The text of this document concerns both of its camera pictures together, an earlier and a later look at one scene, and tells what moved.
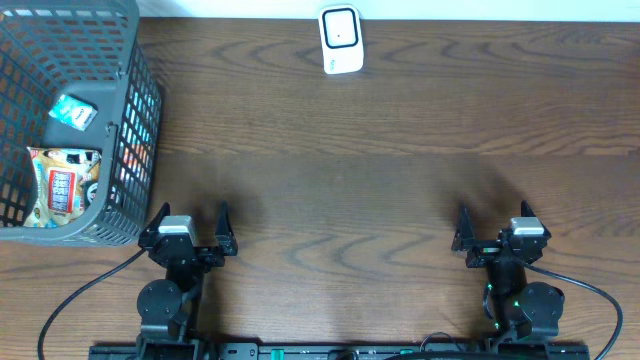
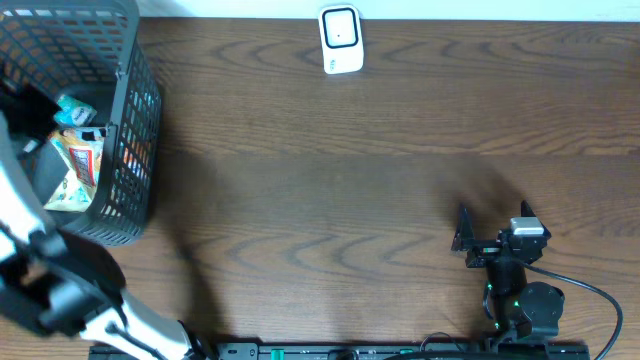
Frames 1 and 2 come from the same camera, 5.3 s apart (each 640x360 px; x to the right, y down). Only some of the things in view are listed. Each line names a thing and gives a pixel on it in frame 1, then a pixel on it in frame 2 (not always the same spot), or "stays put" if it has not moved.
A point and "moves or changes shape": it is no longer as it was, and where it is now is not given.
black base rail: x=222 y=351 stays put
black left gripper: x=226 y=243 to x=40 y=107
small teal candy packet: x=74 y=111 stays put
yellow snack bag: x=61 y=177 moves or changes shape
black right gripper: x=484 y=251 stays put
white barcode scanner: x=342 y=37 stays put
